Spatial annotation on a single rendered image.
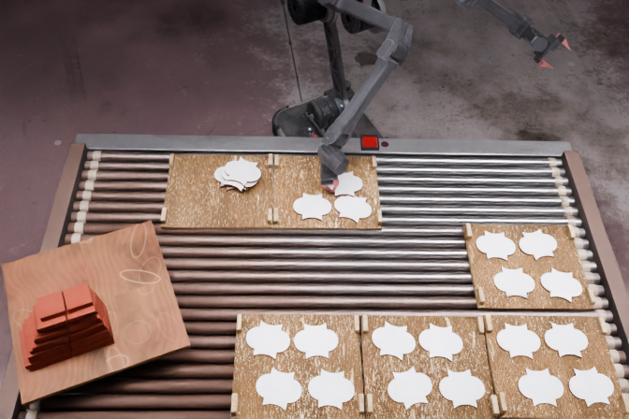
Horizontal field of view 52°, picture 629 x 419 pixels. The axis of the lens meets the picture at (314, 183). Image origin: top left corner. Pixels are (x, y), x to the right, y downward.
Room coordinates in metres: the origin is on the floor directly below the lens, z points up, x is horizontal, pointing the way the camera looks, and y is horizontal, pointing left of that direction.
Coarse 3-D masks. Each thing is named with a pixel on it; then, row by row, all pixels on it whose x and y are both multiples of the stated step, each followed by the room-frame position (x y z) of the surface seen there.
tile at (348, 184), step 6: (342, 174) 1.61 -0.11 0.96; (348, 174) 1.61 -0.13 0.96; (342, 180) 1.58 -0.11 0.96; (348, 180) 1.58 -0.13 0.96; (354, 180) 1.58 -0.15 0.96; (360, 180) 1.58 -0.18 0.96; (330, 186) 1.54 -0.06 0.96; (342, 186) 1.54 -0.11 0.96; (348, 186) 1.55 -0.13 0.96; (354, 186) 1.55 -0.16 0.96; (360, 186) 1.55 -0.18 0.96; (336, 192) 1.52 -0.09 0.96; (342, 192) 1.52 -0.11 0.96; (348, 192) 1.52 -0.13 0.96; (354, 192) 1.53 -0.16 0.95
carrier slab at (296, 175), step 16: (288, 160) 1.68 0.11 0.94; (304, 160) 1.68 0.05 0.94; (352, 160) 1.70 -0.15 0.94; (368, 160) 1.71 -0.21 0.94; (288, 176) 1.59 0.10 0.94; (304, 176) 1.60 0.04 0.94; (368, 176) 1.62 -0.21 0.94; (288, 192) 1.52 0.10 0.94; (304, 192) 1.52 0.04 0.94; (320, 192) 1.53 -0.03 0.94; (368, 192) 1.54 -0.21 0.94; (288, 208) 1.44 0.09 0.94; (288, 224) 1.36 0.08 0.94; (304, 224) 1.37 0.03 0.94; (320, 224) 1.37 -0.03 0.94; (336, 224) 1.38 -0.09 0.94; (352, 224) 1.38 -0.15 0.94; (368, 224) 1.39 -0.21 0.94
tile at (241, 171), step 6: (234, 162) 1.60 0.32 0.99; (240, 162) 1.60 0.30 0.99; (246, 162) 1.61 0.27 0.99; (228, 168) 1.57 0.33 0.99; (234, 168) 1.57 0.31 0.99; (240, 168) 1.57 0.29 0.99; (246, 168) 1.57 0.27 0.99; (252, 168) 1.58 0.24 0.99; (228, 174) 1.54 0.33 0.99; (234, 174) 1.54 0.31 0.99; (240, 174) 1.54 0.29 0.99; (246, 174) 1.55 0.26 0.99; (252, 174) 1.55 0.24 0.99; (258, 174) 1.55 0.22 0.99; (228, 180) 1.51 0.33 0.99; (234, 180) 1.52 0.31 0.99; (240, 180) 1.52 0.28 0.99; (246, 180) 1.52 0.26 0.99; (252, 180) 1.52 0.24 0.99
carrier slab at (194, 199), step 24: (192, 168) 1.60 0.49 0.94; (216, 168) 1.61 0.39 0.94; (264, 168) 1.62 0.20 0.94; (168, 192) 1.47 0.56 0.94; (192, 192) 1.48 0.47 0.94; (216, 192) 1.49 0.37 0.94; (240, 192) 1.50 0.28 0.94; (264, 192) 1.51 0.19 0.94; (168, 216) 1.36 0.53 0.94; (192, 216) 1.37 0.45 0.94; (216, 216) 1.38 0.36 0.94; (240, 216) 1.38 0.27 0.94; (264, 216) 1.39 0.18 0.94
